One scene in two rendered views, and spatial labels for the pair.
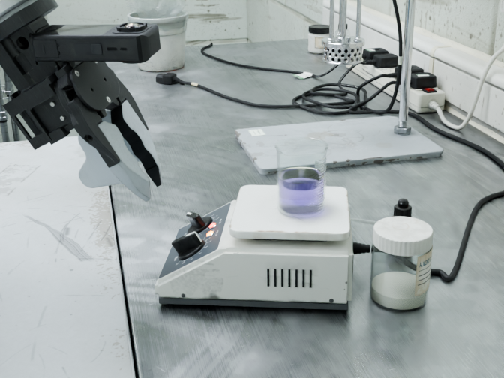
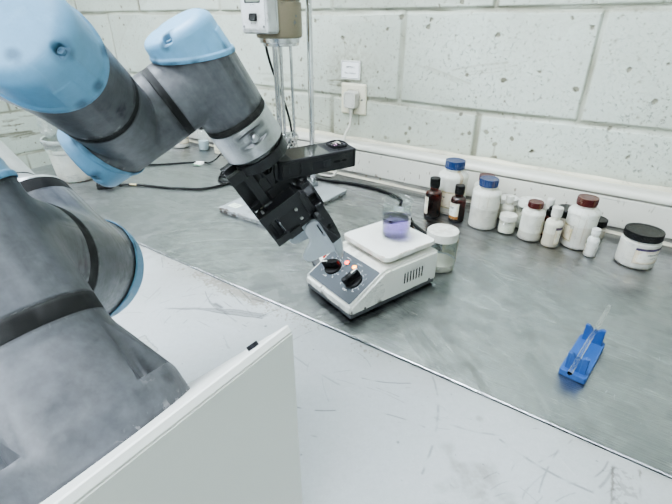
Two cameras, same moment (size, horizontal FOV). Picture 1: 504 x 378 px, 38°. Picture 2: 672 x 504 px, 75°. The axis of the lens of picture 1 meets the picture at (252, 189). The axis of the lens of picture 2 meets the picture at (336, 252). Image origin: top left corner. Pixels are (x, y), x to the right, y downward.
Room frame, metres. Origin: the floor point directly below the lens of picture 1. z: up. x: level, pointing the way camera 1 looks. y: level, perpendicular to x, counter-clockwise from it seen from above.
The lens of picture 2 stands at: (0.25, 0.50, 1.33)
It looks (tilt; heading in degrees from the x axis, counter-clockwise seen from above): 28 degrees down; 318
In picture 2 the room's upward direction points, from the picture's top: straight up
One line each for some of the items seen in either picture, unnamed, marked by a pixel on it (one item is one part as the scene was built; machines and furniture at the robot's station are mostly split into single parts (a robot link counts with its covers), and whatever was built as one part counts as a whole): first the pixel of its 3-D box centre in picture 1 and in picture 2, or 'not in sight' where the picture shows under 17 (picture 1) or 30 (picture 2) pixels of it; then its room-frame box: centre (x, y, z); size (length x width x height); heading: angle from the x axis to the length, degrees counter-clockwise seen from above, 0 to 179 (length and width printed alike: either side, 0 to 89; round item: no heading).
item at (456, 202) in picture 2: not in sight; (458, 202); (0.76, -0.37, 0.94); 0.04 x 0.04 x 0.09
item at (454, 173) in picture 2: not in sight; (452, 185); (0.81, -0.41, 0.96); 0.07 x 0.07 x 0.13
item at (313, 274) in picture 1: (267, 247); (376, 264); (0.70, -0.02, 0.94); 0.22 x 0.13 x 0.08; 84
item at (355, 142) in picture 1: (334, 142); (285, 199); (1.14, -0.14, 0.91); 0.30 x 0.20 x 0.01; 103
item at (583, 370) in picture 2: not in sight; (584, 350); (0.36, -0.08, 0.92); 0.10 x 0.03 x 0.04; 96
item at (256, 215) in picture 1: (291, 211); (388, 238); (0.70, -0.04, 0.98); 0.12 x 0.12 x 0.01; 84
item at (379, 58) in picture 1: (381, 61); not in sight; (1.52, -0.28, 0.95); 0.07 x 0.04 x 0.02; 103
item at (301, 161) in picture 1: (300, 178); (397, 217); (0.69, -0.05, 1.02); 0.06 x 0.05 x 0.08; 151
